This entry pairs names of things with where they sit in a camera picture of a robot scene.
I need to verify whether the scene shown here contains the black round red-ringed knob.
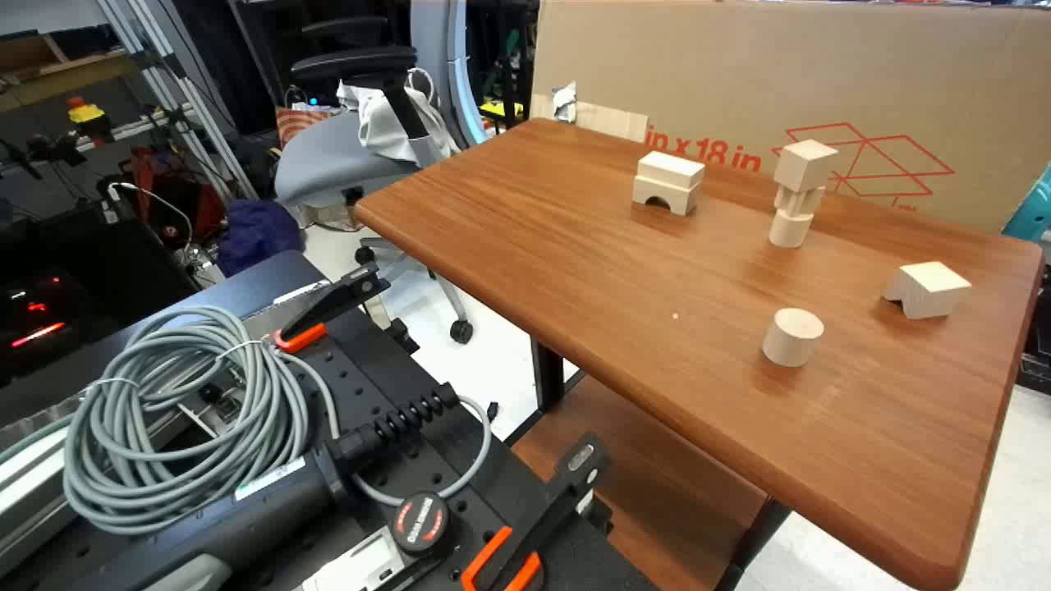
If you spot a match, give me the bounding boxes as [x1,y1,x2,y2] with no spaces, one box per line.
[387,494,452,555]

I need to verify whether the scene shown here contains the black clamp orange handle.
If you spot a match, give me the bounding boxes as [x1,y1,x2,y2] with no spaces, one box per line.
[270,260,394,357]
[456,430,610,591]

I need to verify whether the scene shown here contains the aluminium frame extrusion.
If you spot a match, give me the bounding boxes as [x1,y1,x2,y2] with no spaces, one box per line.
[91,0,261,206]

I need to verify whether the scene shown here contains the wide wooden arch block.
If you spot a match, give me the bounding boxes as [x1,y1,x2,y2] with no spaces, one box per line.
[880,260,976,323]

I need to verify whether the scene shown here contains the short wooden cylinder block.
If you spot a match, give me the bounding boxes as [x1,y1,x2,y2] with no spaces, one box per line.
[765,206,816,248]

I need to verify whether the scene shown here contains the flat rectangular wooden block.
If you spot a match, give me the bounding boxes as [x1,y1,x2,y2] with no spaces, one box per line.
[633,149,709,197]

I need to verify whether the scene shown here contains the wooden cube block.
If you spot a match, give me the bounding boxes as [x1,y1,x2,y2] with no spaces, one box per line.
[771,139,840,194]

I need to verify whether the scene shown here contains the grey black office chair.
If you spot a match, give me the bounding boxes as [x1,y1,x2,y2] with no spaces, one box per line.
[272,43,479,347]

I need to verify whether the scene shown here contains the large cardboard box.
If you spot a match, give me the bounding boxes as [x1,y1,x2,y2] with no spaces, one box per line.
[532,0,1051,236]

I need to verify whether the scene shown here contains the black ribbed cable holder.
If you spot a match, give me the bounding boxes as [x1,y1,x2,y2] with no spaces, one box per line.
[326,381,465,477]

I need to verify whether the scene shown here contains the lower wooden shelf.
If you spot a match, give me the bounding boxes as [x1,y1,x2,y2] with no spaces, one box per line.
[505,373,767,591]

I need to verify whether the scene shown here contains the small beige box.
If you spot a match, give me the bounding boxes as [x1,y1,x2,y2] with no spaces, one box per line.
[532,78,652,149]

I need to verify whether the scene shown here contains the coiled grey cable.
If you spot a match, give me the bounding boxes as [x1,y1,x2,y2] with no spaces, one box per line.
[60,305,495,538]

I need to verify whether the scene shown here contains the black table leg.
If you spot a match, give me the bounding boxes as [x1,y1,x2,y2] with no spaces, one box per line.
[529,335,568,416]

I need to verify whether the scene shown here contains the dark blue bag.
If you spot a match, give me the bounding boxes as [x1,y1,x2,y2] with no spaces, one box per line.
[212,197,308,275]

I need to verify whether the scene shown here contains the teal box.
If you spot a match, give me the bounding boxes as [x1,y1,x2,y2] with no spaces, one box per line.
[998,162,1051,246]

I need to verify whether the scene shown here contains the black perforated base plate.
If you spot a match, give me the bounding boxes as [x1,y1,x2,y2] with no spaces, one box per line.
[0,315,659,591]

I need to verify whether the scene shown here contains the black control box red lights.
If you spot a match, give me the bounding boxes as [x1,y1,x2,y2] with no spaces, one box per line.
[0,206,203,387]

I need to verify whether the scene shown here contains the wide wooden cylinder block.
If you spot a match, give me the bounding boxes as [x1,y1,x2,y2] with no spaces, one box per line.
[758,305,828,372]

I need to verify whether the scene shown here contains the silver foil bag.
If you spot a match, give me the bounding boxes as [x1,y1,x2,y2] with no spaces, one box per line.
[334,76,460,171]

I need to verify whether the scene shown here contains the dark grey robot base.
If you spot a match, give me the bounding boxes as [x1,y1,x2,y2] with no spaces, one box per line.
[141,440,363,591]

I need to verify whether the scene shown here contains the white curved tube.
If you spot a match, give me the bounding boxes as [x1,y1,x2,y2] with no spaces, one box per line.
[440,0,491,152]

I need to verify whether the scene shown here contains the yellow red emergency stop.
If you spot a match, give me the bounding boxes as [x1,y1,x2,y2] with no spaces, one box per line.
[63,95,111,131]

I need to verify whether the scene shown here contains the small wooden block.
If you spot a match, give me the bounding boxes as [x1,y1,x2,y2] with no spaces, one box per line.
[773,182,828,220]

